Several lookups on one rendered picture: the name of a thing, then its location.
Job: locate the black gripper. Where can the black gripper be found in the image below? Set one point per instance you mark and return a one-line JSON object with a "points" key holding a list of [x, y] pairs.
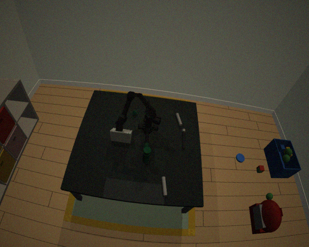
{"points": [[148, 125]]}

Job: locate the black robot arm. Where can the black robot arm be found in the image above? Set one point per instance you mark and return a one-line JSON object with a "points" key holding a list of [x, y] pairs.
{"points": [[151, 117]]}

